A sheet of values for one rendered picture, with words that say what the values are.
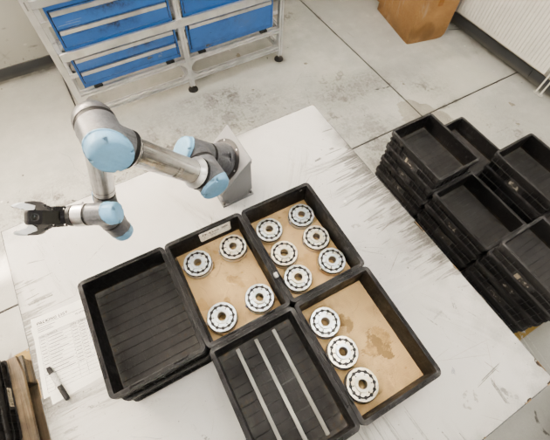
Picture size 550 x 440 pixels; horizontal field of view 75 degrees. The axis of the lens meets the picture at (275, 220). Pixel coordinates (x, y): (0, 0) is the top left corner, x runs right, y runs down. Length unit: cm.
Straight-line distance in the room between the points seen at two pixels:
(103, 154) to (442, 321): 131
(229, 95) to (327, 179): 164
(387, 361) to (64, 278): 126
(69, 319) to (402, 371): 122
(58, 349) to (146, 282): 40
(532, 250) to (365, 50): 234
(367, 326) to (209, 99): 234
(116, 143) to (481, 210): 193
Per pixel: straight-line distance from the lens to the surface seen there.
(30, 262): 177
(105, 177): 132
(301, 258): 137
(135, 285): 140
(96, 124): 106
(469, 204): 232
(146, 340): 133
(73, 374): 154
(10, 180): 311
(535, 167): 255
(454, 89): 361
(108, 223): 128
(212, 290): 133
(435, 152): 231
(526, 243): 220
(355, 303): 134
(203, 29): 301
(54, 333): 161
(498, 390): 162
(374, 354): 132
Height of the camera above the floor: 208
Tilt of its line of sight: 61 degrees down
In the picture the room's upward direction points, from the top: 3 degrees clockwise
